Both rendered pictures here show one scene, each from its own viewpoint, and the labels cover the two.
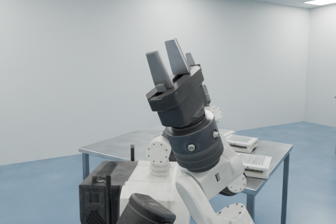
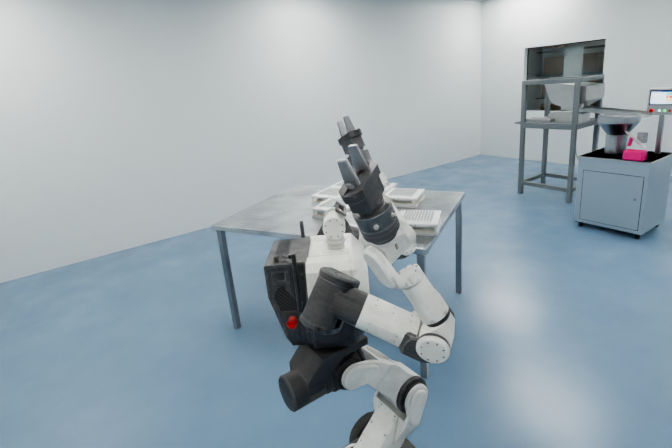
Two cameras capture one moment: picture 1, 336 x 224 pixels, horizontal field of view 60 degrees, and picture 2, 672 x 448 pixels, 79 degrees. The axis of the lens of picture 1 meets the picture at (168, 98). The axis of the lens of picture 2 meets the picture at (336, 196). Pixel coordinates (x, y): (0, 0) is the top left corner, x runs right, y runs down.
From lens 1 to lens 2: 39 cm
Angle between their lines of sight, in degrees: 10
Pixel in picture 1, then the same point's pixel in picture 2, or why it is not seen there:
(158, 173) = (335, 246)
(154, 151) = (331, 227)
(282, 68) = (450, 88)
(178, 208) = (359, 275)
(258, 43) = (417, 56)
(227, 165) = (403, 236)
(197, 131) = (380, 215)
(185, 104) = (369, 195)
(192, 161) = (377, 237)
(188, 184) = (374, 254)
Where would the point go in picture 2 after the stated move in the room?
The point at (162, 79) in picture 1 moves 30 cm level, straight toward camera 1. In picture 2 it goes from (351, 180) to (389, 232)
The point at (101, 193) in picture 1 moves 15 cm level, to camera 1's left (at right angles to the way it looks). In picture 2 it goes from (286, 271) to (233, 278)
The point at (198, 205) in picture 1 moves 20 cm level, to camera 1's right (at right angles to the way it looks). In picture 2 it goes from (383, 269) to (472, 257)
